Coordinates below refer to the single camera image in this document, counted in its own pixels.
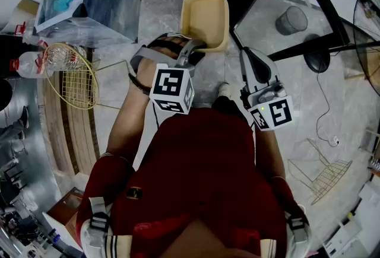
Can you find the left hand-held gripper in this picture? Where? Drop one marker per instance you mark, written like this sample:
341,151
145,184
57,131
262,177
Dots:
172,87

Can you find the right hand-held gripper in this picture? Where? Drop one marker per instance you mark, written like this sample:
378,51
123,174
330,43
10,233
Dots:
276,111

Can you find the beige plastic tub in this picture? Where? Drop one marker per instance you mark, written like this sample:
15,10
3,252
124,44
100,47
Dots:
205,16

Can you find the person's right forearm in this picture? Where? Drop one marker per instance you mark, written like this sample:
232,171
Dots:
268,153

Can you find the person's left forearm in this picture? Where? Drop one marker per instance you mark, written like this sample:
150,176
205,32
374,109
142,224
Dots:
130,120

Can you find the person's left hand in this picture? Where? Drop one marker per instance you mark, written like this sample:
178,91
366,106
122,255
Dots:
148,68

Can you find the person's right white shoe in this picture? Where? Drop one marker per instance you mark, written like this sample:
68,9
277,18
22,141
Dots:
225,90

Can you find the black standing fan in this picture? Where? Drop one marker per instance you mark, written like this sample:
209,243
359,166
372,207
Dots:
317,59

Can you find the grey mesh waste bin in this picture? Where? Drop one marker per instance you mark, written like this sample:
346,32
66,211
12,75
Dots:
292,21

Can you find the black wristband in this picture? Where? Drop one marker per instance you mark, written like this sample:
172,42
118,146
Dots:
139,84

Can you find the wooden board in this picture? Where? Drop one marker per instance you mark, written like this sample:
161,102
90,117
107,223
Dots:
356,73

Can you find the person's red shirt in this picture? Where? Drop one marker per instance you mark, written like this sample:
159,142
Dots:
202,162

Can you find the clear bottle red label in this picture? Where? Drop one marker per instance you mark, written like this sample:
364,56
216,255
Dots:
65,58

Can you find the blue cloth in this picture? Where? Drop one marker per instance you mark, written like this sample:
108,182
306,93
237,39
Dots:
65,1

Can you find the wooden slatted bench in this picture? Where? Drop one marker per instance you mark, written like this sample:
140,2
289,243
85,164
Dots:
74,138

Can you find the small brown cardboard sheet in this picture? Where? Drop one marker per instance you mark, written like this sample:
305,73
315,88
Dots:
28,6

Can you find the person's face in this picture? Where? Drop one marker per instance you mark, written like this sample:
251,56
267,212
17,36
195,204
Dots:
213,242

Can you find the white cabinet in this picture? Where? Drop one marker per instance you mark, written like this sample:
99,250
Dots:
341,239

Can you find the black round stool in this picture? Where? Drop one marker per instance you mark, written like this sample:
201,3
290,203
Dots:
4,93

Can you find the brown wooden cabinet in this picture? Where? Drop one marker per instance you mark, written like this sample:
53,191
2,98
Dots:
66,206

